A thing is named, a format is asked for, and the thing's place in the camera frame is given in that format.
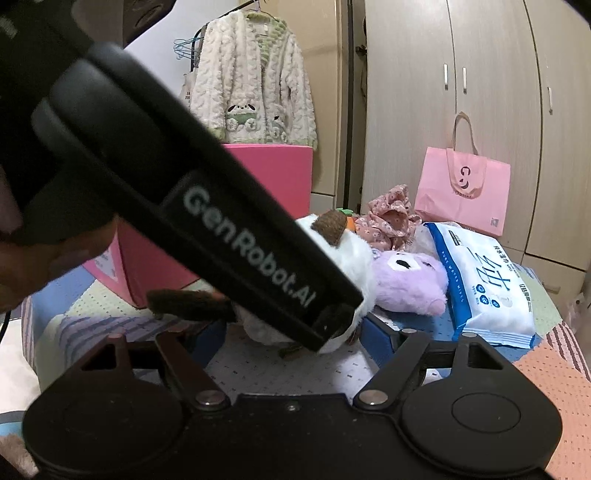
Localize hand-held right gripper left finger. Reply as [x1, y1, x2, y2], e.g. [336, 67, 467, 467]
[69, 322, 232, 411]

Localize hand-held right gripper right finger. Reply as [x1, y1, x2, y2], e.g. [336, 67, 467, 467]
[353, 318, 513, 411]

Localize purple plush toy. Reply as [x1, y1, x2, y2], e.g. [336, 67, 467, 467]
[372, 249, 450, 317]

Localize white plush cat toy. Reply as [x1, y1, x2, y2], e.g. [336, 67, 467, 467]
[148, 210, 376, 356]

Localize pink cardboard box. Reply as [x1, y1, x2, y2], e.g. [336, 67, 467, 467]
[95, 143, 315, 310]

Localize blue white wet wipes pack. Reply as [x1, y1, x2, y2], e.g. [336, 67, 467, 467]
[424, 222, 541, 349]

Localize person's left hand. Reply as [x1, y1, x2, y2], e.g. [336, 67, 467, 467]
[0, 167, 117, 315]

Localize pink floral cloth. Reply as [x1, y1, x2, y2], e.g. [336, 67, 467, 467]
[355, 185, 423, 254]

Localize white fleece jacket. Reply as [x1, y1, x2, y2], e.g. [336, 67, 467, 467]
[189, 11, 319, 151]

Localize pink paper shopping bag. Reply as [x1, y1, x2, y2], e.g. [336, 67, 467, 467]
[414, 113, 511, 238]

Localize beige wooden wardrobe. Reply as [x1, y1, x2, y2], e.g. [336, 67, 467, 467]
[364, 0, 591, 273]

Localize blue wire hangers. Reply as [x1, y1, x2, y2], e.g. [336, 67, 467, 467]
[173, 37, 205, 64]

